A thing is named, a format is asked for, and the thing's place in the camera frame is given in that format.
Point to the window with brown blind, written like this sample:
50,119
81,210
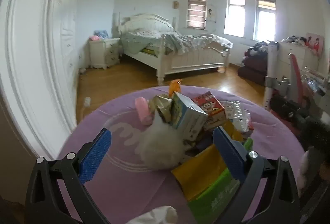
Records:
196,11

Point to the small white floor item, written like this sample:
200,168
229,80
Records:
87,101

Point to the white crumpled tissue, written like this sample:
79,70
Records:
157,216

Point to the dark fuzzy cloth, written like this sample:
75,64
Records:
315,133

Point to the cluttered desk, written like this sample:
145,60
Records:
315,82

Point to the white dresser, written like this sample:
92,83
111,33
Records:
296,55

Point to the white post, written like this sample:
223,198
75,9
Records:
270,71

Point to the small wall poster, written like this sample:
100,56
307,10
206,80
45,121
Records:
211,13

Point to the purple tablecloth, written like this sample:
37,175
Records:
123,187

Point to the orange packet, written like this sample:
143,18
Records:
174,88

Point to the small wall ornament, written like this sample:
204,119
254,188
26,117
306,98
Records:
176,4

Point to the yellow plastic bag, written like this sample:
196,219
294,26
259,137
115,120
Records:
198,172

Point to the pale green bedding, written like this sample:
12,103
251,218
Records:
180,42

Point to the bright window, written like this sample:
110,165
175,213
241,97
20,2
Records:
234,17
265,22

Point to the pink roll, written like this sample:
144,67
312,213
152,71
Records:
143,111

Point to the blue folded cloth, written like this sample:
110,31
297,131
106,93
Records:
101,34

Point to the white nightstand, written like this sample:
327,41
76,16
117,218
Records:
103,53

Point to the pink soft item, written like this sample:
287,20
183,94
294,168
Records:
94,38

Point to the blue and white carton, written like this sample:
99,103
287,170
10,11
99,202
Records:
185,115

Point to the white bed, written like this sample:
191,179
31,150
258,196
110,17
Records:
196,61

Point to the white wardrobe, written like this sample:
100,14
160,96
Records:
31,58

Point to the red carton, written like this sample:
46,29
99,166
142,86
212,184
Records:
210,107

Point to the pink picture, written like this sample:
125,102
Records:
315,43

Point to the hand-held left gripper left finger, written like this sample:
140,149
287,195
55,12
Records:
95,154

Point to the clear plastic packaging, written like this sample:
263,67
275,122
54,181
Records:
237,113

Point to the gold foil wrapper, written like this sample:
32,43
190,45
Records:
161,106

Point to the white fluffy ball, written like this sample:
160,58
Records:
159,146

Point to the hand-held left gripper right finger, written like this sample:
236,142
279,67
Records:
229,154

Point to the pink and grey chair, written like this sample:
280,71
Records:
295,79

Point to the green box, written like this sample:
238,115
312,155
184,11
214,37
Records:
214,200

